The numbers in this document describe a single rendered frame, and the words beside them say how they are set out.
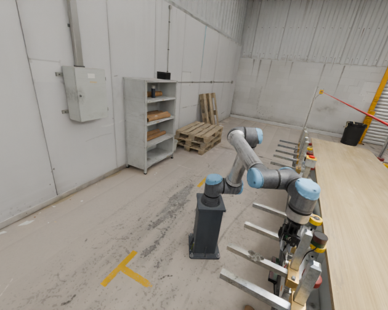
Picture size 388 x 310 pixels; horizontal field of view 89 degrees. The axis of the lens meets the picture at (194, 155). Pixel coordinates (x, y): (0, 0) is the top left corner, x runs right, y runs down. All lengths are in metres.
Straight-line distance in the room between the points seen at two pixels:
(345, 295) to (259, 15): 8.77
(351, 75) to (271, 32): 3.12
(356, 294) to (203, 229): 1.20
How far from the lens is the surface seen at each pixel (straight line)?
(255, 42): 9.04
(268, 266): 1.22
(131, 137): 3.47
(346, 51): 8.88
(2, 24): 2.64
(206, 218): 1.93
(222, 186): 1.80
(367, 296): 1.32
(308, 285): 0.93
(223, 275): 0.98
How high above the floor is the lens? 1.74
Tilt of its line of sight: 23 degrees down
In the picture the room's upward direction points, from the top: 6 degrees clockwise
